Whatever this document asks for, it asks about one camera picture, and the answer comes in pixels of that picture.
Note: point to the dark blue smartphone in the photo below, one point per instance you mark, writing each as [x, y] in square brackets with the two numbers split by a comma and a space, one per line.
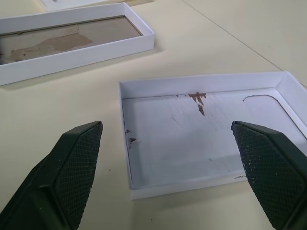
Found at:
[84, 3]

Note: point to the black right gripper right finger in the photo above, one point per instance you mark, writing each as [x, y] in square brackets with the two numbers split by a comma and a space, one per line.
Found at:
[275, 172]

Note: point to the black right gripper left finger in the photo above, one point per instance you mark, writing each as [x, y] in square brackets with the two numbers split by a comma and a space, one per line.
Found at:
[60, 172]

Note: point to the white phone box base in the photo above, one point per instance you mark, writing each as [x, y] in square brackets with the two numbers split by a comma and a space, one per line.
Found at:
[72, 62]

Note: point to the small white box lid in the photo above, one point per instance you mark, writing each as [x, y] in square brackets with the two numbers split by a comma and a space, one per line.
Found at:
[180, 143]

